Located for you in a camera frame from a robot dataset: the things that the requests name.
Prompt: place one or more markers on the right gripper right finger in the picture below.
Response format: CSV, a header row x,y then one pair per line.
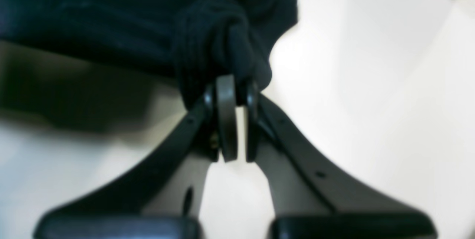
x,y
312,197

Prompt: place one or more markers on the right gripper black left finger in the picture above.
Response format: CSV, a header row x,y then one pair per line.
x,y
160,197

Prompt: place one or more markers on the black t-shirt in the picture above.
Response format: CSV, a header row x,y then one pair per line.
x,y
194,41

